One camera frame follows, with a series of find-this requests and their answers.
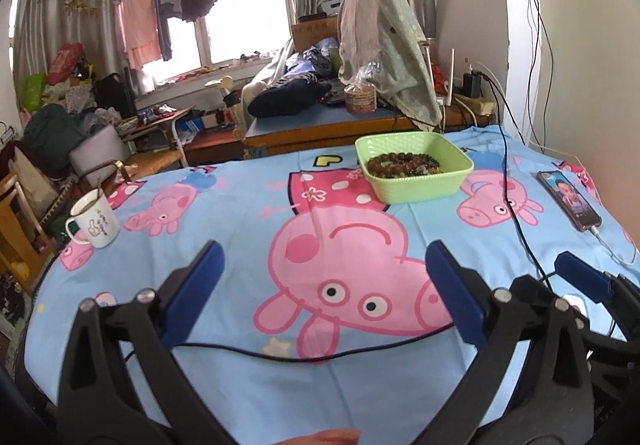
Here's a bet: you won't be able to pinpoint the colourful bead jewelry pile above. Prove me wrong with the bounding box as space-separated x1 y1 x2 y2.
410 153 440 175

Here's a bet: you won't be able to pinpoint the dark wooden bead bracelets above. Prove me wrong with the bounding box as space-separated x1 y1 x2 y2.
366 151 426 178

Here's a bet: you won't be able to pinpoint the person's left hand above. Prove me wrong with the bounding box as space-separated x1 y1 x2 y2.
276 429 360 445

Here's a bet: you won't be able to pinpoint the smartphone with lit screen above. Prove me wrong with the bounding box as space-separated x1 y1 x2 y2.
536 171 602 231

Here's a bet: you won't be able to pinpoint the white enamel mug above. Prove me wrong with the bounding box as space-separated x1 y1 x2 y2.
65 188 119 249

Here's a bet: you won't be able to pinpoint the wooden chair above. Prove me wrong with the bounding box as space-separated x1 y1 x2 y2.
1 173 54 297

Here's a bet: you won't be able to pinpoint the cartoon pig bed sheet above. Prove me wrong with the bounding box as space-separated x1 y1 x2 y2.
24 127 639 444

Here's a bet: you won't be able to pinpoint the green plastic basket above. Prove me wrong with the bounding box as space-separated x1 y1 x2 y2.
355 131 474 204

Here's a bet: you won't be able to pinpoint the grey storage box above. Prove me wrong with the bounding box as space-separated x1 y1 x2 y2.
70 124 131 187

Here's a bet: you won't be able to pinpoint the black power adapter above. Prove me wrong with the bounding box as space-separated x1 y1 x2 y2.
462 70 483 98

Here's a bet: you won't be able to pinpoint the small wooden side table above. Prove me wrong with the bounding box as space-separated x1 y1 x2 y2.
122 107 193 168

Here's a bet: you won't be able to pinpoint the dark green bag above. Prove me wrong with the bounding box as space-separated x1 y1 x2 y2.
23 104 86 171

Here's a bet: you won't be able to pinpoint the bagged snack jar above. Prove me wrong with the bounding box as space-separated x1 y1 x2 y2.
344 61 381 114

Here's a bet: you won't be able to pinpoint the wooden desk blue top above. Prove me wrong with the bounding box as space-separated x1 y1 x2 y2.
243 101 497 157

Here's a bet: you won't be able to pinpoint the dark clothes pile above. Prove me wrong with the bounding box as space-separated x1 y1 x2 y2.
247 75 331 119

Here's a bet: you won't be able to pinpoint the grey green draped cloth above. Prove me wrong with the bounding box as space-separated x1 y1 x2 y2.
337 0 442 130

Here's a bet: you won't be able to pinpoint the pink hanging garment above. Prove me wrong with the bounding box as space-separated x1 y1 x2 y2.
112 0 162 70

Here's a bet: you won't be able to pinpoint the grey window curtain left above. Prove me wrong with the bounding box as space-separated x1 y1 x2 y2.
12 0 125 85

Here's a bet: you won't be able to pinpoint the white charging cable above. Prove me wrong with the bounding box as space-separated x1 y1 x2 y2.
589 225 639 269

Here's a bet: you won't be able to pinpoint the black cable on bed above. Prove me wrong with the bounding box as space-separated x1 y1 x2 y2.
121 69 557 366

